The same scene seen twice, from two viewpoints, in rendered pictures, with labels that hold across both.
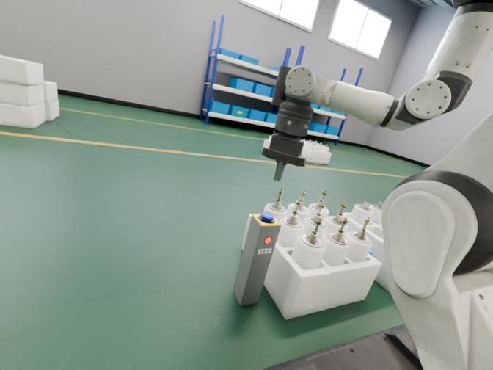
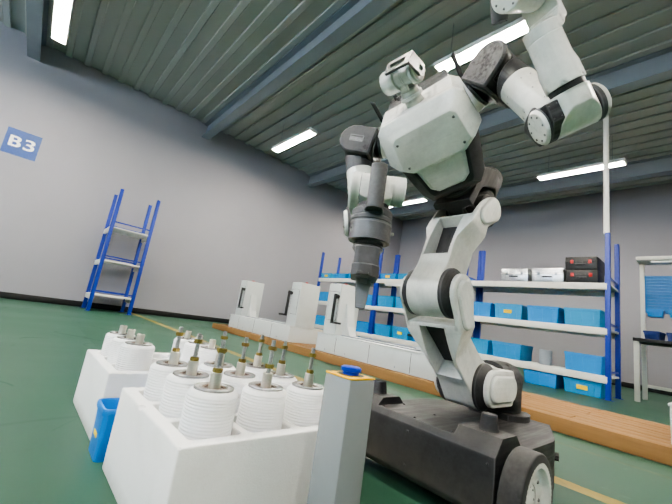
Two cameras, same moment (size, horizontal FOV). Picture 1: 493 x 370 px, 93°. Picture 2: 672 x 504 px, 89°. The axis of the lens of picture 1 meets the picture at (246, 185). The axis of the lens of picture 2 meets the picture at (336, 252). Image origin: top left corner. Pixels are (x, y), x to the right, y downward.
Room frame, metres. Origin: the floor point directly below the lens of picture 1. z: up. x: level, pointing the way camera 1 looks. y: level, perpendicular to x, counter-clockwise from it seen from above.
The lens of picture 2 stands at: (0.88, 0.59, 0.41)
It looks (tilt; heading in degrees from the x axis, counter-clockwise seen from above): 11 degrees up; 256
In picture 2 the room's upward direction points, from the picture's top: 9 degrees clockwise
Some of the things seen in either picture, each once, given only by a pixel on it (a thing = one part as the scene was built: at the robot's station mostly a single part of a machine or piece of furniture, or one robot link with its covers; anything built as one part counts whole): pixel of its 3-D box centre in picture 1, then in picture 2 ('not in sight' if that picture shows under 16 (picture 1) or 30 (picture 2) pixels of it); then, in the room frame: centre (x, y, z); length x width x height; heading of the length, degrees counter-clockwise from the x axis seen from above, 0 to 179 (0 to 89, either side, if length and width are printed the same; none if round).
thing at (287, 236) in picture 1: (285, 242); (257, 432); (0.80, -0.20, 0.16); 0.10 x 0.10 x 0.18
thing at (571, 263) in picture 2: not in sight; (584, 266); (-3.28, -2.82, 1.57); 0.42 x 0.34 x 0.17; 26
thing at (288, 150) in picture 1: (287, 139); (368, 251); (0.65, -0.08, 0.57); 0.13 x 0.10 x 0.12; 71
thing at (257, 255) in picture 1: (254, 260); (338, 461); (0.65, -0.08, 0.16); 0.07 x 0.07 x 0.31; 28
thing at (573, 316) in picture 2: not in sight; (586, 319); (-3.31, -2.81, 0.90); 0.50 x 0.38 x 0.21; 27
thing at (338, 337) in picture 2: not in sight; (389, 324); (-0.52, -2.54, 0.45); 1.45 x 0.57 x 0.74; 117
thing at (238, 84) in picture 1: (240, 85); not in sight; (5.47, 0.60, 0.90); 0.50 x 0.38 x 0.21; 28
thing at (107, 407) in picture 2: not in sight; (157, 424); (1.04, -0.52, 0.06); 0.30 x 0.11 x 0.12; 27
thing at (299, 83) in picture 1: (295, 93); (378, 198); (0.65, -0.07, 0.68); 0.11 x 0.11 x 0.11; 73
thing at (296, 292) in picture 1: (304, 255); (225, 447); (0.86, -0.30, 0.09); 0.39 x 0.39 x 0.18; 28
